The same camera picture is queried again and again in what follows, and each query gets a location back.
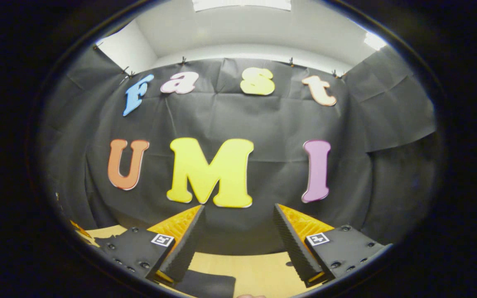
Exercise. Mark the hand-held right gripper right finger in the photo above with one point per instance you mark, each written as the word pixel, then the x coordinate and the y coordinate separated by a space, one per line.
pixel 294 248

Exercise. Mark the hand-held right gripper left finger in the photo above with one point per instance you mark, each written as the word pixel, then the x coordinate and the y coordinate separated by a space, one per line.
pixel 182 248

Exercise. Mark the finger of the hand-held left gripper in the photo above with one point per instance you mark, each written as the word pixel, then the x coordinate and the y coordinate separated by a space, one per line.
pixel 80 229

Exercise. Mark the dark grey jeans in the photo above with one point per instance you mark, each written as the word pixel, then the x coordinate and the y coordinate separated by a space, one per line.
pixel 209 285

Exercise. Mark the black backdrop cloth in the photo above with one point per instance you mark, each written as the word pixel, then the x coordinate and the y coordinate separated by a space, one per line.
pixel 271 124

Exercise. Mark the row of black backdrop clips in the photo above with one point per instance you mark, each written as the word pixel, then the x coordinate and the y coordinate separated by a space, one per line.
pixel 183 61

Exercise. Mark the ceiling light panel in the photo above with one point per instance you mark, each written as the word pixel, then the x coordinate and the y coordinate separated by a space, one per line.
pixel 375 41

